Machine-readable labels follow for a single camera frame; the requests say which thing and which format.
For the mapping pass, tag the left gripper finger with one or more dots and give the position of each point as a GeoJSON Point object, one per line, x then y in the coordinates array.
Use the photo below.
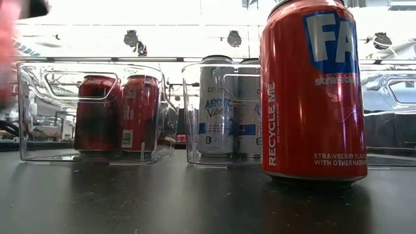
{"type": "Point", "coordinates": [34, 8]}

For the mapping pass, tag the red Fanta strawberry can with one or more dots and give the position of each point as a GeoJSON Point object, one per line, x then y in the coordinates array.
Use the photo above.
{"type": "Point", "coordinates": [308, 130]}
{"type": "Point", "coordinates": [8, 48]}

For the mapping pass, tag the clear plastic bin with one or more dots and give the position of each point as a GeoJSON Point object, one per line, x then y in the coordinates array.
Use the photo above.
{"type": "Point", "coordinates": [390, 97]}
{"type": "Point", "coordinates": [191, 130]}
{"type": "Point", "coordinates": [29, 113]}

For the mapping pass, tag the white Celsius slim can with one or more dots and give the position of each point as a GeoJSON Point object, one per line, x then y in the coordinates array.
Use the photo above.
{"type": "Point", "coordinates": [248, 130]}
{"type": "Point", "coordinates": [216, 130]}

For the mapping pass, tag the small black round fixture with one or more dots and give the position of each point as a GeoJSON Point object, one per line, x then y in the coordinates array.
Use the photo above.
{"type": "Point", "coordinates": [131, 38]}
{"type": "Point", "coordinates": [234, 39]}
{"type": "Point", "coordinates": [382, 40]}

